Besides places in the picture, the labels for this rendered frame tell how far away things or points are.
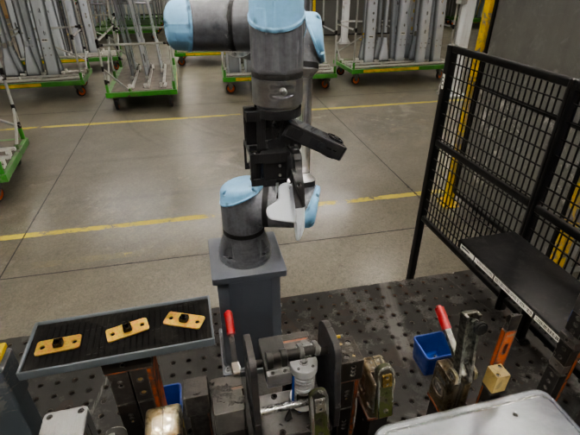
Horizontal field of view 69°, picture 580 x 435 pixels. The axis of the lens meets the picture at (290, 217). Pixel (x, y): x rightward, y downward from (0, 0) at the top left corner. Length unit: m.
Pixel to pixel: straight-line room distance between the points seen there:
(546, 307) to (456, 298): 0.53
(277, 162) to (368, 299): 1.14
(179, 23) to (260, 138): 0.22
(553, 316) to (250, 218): 0.83
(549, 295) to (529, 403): 0.38
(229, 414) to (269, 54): 0.66
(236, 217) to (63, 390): 0.79
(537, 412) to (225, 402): 0.66
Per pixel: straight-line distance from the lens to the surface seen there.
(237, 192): 1.08
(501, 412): 1.09
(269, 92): 0.61
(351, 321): 1.61
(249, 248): 1.16
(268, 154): 0.64
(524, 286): 1.40
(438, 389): 1.10
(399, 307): 1.70
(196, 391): 0.92
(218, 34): 0.71
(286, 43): 0.60
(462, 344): 0.98
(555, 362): 1.27
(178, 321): 0.96
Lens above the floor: 1.82
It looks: 31 degrees down
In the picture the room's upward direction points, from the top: straight up
